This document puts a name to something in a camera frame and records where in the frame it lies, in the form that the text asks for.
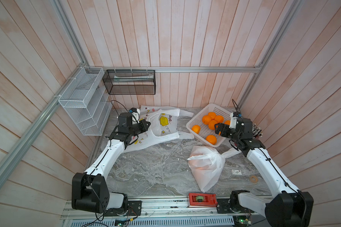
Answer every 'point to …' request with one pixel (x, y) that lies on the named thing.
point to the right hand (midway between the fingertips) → (221, 125)
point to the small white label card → (236, 172)
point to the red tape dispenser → (202, 200)
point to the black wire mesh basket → (130, 82)
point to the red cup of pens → (256, 132)
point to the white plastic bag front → (207, 164)
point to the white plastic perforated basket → (201, 126)
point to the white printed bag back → (147, 111)
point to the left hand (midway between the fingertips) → (151, 124)
